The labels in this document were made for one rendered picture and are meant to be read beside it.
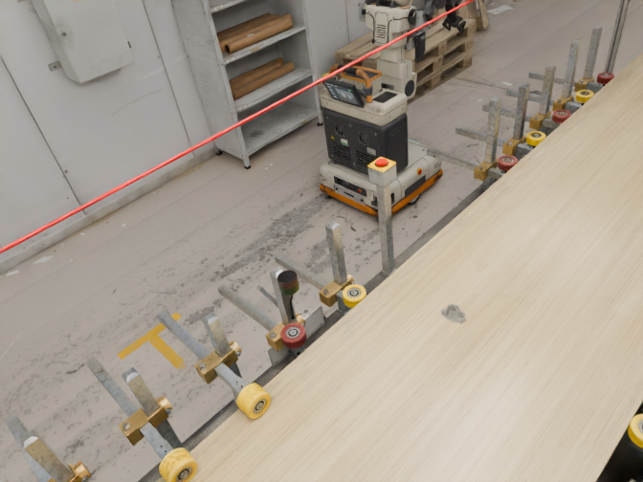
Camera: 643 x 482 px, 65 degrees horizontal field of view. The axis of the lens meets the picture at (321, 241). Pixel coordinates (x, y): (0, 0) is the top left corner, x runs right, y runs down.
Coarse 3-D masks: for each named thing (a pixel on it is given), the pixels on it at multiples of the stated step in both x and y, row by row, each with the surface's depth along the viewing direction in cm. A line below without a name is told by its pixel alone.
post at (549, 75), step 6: (552, 66) 239; (546, 72) 241; (552, 72) 239; (546, 78) 243; (552, 78) 242; (546, 84) 244; (552, 84) 245; (546, 90) 246; (546, 96) 247; (546, 102) 249; (540, 108) 253; (546, 108) 251
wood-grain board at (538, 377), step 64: (640, 64) 274; (576, 128) 233; (640, 128) 226; (512, 192) 203; (576, 192) 198; (640, 192) 193; (448, 256) 180; (512, 256) 175; (576, 256) 171; (640, 256) 168; (384, 320) 161; (448, 320) 158; (512, 320) 154; (576, 320) 151; (640, 320) 148; (320, 384) 146; (384, 384) 143; (448, 384) 141; (512, 384) 138; (576, 384) 136; (640, 384) 133; (256, 448) 134; (320, 448) 131; (384, 448) 129; (448, 448) 127; (512, 448) 125; (576, 448) 123
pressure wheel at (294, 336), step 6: (288, 324) 164; (294, 324) 164; (300, 324) 164; (282, 330) 163; (288, 330) 163; (294, 330) 161; (300, 330) 162; (282, 336) 161; (288, 336) 161; (294, 336) 161; (300, 336) 160; (288, 342) 159; (294, 342) 159; (300, 342) 160
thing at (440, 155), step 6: (432, 150) 248; (438, 150) 247; (432, 156) 248; (438, 156) 245; (444, 156) 243; (450, 156) 242; (456, 156) 241; (450, 162) 242; (456, 162) 239; (462, 162) 237; (468, 162) 236; (474, 162) 235; (468, 168) 236; (474, 168) 234; (492, 168) 229; (492, 174) 228; (498, 174) 226
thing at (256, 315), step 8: (224, 288) 188; (224, 296) 188; (232, 296) 184; (240, 296) 183; (240, 304) 181; (248, 304) 180; (248, 312) 178; (256, 312) 177; (256, 320) 176; (264, 320) 173; (272, 320) 173; (272, 328) 170; (296, 352) 164
